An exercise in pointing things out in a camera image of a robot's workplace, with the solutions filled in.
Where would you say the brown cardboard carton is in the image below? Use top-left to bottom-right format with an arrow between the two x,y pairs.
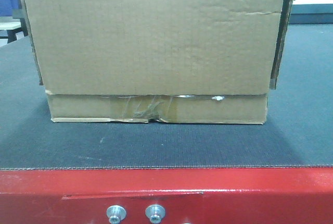
21,0 -> 293,125

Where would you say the dark conveyor belt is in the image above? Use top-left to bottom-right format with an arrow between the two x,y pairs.
1,24 -> 332,170

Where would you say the red conveyor frame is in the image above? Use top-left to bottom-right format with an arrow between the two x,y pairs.
1,168 -> 332,223

